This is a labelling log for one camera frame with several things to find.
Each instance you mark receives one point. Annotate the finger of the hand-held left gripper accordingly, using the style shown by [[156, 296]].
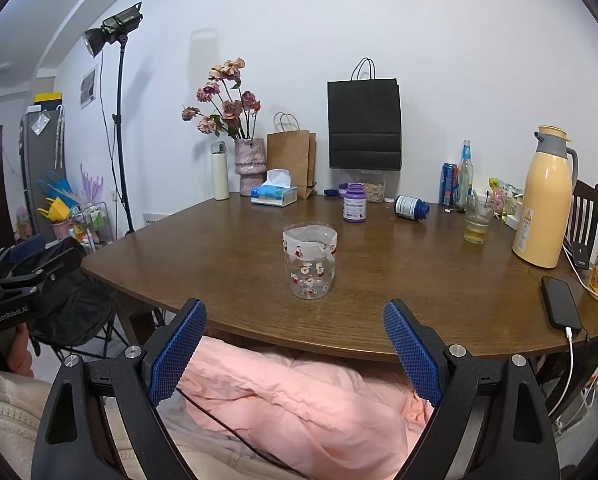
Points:
[[54, 272], [28, 247]]

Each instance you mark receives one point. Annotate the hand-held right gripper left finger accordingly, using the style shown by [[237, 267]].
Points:
[[176, 355]]

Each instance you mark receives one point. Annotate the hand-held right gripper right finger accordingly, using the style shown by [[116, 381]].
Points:
[[413, 357]]

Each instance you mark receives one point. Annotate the clear printed plastic cup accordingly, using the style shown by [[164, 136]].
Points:
[[309, 265]]

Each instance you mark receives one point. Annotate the person's left hand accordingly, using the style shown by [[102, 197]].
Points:
[[20, 355]]

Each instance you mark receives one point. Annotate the black folding chair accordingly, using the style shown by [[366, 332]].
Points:
[[74, 300]]

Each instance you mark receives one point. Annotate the bundle of colourful hangers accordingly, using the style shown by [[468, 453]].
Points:
[[66, 195]]

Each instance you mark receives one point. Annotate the grey refrigerator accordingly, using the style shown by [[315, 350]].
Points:
[[41, 160]]

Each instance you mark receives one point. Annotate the person's cream garment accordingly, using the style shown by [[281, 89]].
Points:
[[9, 410]]

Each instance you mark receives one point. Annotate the pink quilt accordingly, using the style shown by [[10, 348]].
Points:
[[299, 400]]

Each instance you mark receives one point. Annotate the drinking glass with yellow liquid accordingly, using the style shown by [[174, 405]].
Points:
[[478, 222]]

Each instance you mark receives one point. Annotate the yellow box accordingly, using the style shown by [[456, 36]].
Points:
[[48, 99]]

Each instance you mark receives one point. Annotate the dark blue pill bottle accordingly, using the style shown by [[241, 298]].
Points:
[[410, 207]]

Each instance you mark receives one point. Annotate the black smartphone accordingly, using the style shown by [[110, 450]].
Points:
[[560, 302]]

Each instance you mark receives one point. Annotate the purple supplement bottle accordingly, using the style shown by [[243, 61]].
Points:
[[354, 206]]

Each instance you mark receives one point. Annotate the clear jar of nuts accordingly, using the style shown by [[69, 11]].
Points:
[[375, 190]]

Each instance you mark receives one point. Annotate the blue drink can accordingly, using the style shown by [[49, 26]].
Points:
[[448, 185]]

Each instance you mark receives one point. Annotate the pile of snack packets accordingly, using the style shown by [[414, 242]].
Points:
[[504, 197]]

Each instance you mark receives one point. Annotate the blue bottle lid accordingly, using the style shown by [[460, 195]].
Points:
[[330, 192]]

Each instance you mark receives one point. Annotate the white thermos bottle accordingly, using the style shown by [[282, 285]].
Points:
[[221, 175]]

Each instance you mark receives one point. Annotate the blue tissue box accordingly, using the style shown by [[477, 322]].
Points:
[[274, 196]]

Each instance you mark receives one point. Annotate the clear glass bottle blue cap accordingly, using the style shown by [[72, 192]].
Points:
[[465, 175]]

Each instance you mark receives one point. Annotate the yellow thermos jug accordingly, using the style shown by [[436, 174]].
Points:
[[541, 200]]

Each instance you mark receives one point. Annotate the pink marbled vase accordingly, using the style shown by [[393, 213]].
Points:
[[250, 165]]

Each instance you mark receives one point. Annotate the dark wooden chair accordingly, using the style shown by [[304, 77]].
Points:
[[586, 215]]

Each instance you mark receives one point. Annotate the brown paper bag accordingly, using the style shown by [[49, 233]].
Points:
[[291, 160]]

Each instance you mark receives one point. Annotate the black studio light on stand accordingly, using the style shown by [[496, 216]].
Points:
[[113, 30]]

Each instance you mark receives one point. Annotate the black paper bag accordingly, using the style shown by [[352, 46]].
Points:
[[364, 125]]

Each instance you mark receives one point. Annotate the dried pink flowers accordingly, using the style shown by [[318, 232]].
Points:
[[226, 105]]

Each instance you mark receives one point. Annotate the white wall vent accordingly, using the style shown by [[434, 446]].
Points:
[[155, 221]]

